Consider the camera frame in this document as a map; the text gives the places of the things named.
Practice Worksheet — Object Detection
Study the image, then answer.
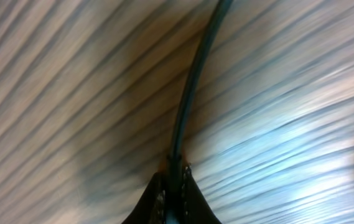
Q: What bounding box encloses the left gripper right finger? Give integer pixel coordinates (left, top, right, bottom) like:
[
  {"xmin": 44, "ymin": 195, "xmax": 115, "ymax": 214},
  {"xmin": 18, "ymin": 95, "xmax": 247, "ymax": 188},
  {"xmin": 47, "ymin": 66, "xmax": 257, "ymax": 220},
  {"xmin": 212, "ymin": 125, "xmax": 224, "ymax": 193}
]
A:
[{"xmin": 181, "ymin": 166, "xmax": 221, "ymax": 224}]

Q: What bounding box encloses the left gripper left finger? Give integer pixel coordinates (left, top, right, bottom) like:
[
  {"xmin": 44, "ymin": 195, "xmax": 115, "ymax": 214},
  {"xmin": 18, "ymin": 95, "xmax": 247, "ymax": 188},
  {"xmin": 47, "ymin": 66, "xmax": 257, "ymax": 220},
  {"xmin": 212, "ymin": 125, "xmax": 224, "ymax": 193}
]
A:
[{"xmin": 122, "ymin": 172, "xmax": 165, "ymax": 224}]

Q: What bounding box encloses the black usb cable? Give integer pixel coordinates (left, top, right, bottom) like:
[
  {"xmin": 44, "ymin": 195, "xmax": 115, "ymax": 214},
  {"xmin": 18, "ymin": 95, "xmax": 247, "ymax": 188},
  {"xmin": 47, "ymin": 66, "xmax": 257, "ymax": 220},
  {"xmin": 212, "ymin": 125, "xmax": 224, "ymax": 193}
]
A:
[{"xmin": 164, "ymin": 0, "xmax": 234, "ymax": 224}]

